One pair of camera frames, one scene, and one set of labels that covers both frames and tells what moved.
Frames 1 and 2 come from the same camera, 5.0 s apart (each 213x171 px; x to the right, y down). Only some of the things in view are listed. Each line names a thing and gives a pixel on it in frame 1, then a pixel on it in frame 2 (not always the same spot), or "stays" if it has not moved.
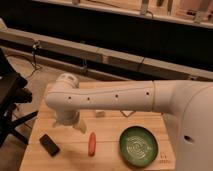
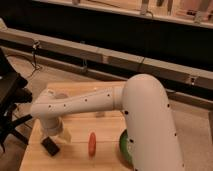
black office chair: x=14 y=92 stays
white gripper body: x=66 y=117 to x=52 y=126
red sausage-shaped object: x=92 y=144 stays
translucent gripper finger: x=81 y=126 to x=66 y=136
